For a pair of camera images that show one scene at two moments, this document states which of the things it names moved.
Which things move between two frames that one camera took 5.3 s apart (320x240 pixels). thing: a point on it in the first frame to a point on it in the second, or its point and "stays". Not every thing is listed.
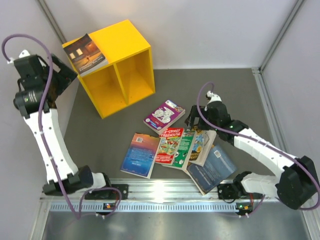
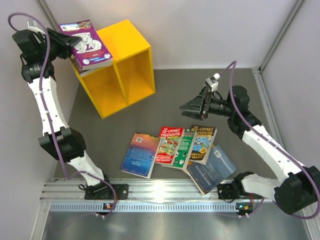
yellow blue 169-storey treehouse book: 203,141 stays
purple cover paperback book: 161,118 to 90,52
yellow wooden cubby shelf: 128,76 stays
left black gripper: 65,76 to 65,50
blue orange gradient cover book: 139,158 stays
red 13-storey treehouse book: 170,142 stays
